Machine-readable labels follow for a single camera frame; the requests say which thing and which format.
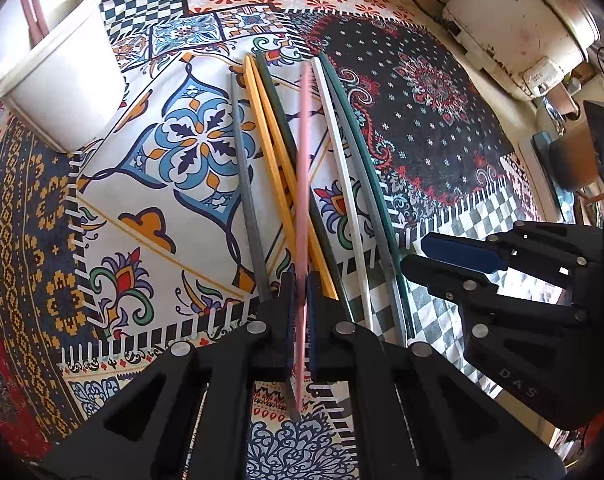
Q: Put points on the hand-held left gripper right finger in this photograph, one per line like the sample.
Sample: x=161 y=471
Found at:
x=312 y=340

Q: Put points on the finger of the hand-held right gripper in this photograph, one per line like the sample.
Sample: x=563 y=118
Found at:
x=456 y=252
x=431 y=275

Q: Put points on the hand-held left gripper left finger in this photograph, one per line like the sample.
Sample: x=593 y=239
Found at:
x=291 y=320

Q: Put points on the yellow chopstick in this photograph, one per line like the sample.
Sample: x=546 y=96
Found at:
x=283 y=160
x=269 y=170

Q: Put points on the pink chopstick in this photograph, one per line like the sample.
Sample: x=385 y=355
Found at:
x=304 y=160

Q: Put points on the dark green chopstick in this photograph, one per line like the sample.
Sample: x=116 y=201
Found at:
x=286 y=130
x=376 y=195
x=406 y=310

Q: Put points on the white plastic container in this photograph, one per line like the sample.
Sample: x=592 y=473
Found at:
x=67 y=75

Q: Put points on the white chopstick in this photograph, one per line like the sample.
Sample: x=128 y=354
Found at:
x=358 y=250

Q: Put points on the grey chopstick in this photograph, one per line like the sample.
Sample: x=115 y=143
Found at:
x=247 y=200

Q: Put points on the blue flat object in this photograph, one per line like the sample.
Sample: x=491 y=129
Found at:
x=544 y=152

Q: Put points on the dark brown round object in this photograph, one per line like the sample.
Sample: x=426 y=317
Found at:
x=576 y=162

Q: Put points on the patterned patchwork tablecloth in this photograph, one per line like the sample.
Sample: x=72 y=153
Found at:
x=147 y=220

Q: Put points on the white rice cooker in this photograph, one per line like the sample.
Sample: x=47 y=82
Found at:
x=521 y=15

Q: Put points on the pink curved rod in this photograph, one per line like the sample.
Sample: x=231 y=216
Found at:
x=34 y=2

